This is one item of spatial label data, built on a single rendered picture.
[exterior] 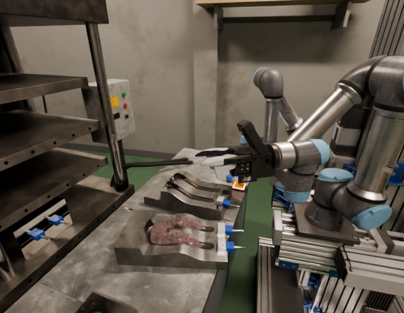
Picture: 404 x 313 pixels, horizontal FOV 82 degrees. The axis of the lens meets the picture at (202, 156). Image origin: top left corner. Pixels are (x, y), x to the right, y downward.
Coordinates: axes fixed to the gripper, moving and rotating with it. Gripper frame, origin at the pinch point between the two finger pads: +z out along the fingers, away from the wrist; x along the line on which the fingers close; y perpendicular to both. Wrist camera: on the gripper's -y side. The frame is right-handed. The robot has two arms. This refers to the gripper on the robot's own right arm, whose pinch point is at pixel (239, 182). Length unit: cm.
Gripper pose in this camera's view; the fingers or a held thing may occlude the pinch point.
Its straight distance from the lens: 163.9
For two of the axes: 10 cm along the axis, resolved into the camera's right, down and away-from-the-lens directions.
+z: 0.0, 9.0, 4.4
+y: 9.4, 1.6, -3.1
